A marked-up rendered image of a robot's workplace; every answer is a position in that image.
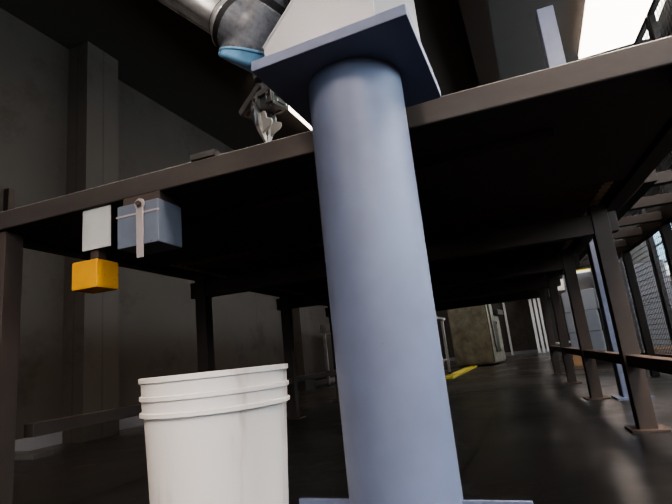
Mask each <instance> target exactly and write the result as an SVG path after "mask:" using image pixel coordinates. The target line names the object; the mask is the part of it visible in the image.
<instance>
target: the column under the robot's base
mask: <svg viewBox="0 0 672 504"><path fill-rule="evenodd" d="M251 71H252V73H254V74H255V75H256V76H257V77H258V78H259V79H260V80H261V81H262V82H263V83H265V84H266V85H267V86H268V87H269V88H270V89H271V90H272V91H273V92H274V93H275V94H277V95H278V96H279V97H280V98H281V99H282V100H283V101H284V102H285V103H286V104H287V105H289V106H290V107H291V108H292V109H293V110H294V111H295V112H296V113H297V114H298V115H299V116H301V117H302V118H303V119H304V120H305V121H306V122H307V123H308V124H309V125H310V126H311V127H312V134H313V144H314V154H315V164H316V174H317V184H318V194H319V204H320V214H321V223H322V233H323V243H324V253H325V263H326V273H327V283H328V293H329V303H330V313H331V323H332V333H333V343H334V353H335V363H336V373H337V383H338V393H339V403H340V413H341V423H342V433H343V443H344V453H345V463H346V473H347V483H348V493H349V498H299V504H533V500H463V493H462V487H461V480H460V473H459V466H458V460H457V453H456V446H455V439H454V433H453V426H452V419H451V412H450V406H449V399H448V392H447V385H446V379H445V372H444V365H443V358H442V352H441V345H440V338H439V331H438V325H437V318H436V311H435V304H434V298H433V291H432V284H431V277H430V271H429V264H428V257H427V250H426V244H425V237H424V230H423V223H422V217H421V210H420V203H419V196H418V190H417V183H416V176H415V169H414V163H413V156H412V149H411V143H410V136H409V129H408V122H407V116H406V109H405V108H407V107H410V106H414V105H417V104H420V103H424V102H427V101H430V100H434V99H437V98H440V97H441V91H440V88H439V85H438V83H437V80H436V78H435V75H434V73H433V71H432V68H431V66H430V63H429V61H428V58H427V56H426V53H425V51H424V48H423V46H422V43H421V41H420V39H419V36H418V34H417V31H416V29H415V26H414V24H413V21H412V19H411V16H410V14H409V12H408V9H407V7H406V5H405V4H402V5H399V6H397V7H394V8H391V9H389V10H386V11H384V12H381V13H378V14H376V15H373V16H370V17H368V18H365V19H363V20H360V21H357V22H355V23H352V24H349V25H347V26H344V27H341V28H339V29H336V30H334V31H331V32H328V33H326V34H323V35H320V36H318V37H315V38H313V39H310V40H307V41H305V42H302V43H299V44H297V45H294V46H292V47H289V48H286V49H284V50H281V51H278V52H276V53H273V54H271V55H268V56H265V57H263V58H260V59H257V60H255V61H252V62H251Z"/></svg>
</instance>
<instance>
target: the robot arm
mask: <svg viewBox="0 0 672 504"><path fill-rule="evenodd" d="M157 1H159V2H160V3H162V4H164V5H165V6H167V7H168V8H170V9H171V10H173V11H175V12H176V13H178V14H179V15H181V16H182V17H184V18H186V19H187V20H189V21H190V22H192V23H193V24H195V25H197V26H198V27H200V28H201V29H203V30H204V31H206V32H207V33H209V34H211V37H212V41H213V43H214V45H215V46H216V47H218V48H219V50H218V51H219V52H218V55H219V57H221V58H223V59H224V60H226V61H228V62H230V63H232V64H234V65H236V66H238V67H240V68H242V69H244V70H246V71H249V72H251V73H252V71H251V62H252V61H255V60H257V59H260V58H263V57H265V55H264V49H263V48H262V47H263V45H264V44H265V42H266V40H267V39H268V37H269V36H270V34H271V32H272V31H273V29H274V27H275V26H276V24H277V22H278V21H279V19H280V18H281V16H282V14H283V13H284V11H285V9H286V8H287V6H288V5H289V3H290V1H291V0H157ZM253 78H254V84H255V87H254V88H253V90H252V91H251V93H250V94H249V96H248V98H247V99H246V101H245V102H244V104H243V105H242V107H241V108H240V110H239V114H240V115H241V116H242V117H244V118H247V119H249V120H253V122H254V124H255V126H256V128H257V130H258V132H259V134H260V136H261V137H262V139H263V141H264V142H269V141H271V140H272V138H273V135H274V134H275V133H276V132H277V131H279V130H280V129H281V127H282V123H281V122H277V118H276V114H279V115H280V114H281V113H283V112H284V111H285V110H287V109H289V108H288V105H286V103H285V102H284V101H283V100H282V99H281V98H280V97H279V96H278V95H277V94H275V93H274V92H273V91H272V90H271V89H270V88H269V87H268V86H267V85H266V84H265V83H263V82H262V81H261V80H260V79H259V78H258V77H257V76H256V75H255V74H254V73H253Z"/></svg>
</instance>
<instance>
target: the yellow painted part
mask: <svg viewBox="0 0 672 504"><path fill-rule="evenodd" d="M117 289H118V263H117V262H113V261H108V260H106V247H104V248H99V249H94V250H90V260H86V261H81V262H76V263H73V264H72V291H74V292H82V293H91V294H96V293H102V292H107V291H113V290H117Z"/></svg>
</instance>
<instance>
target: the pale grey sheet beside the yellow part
mask: <svg viewBox="0 0 672 504"><path fill-rule="evenodd" d="M108 246H111V205H107V206H103V207H98V208H94V209H90V210H86V211H83V229H82V252H85V251H89V250H94V249H99V248H104V247H108Z"/></svg>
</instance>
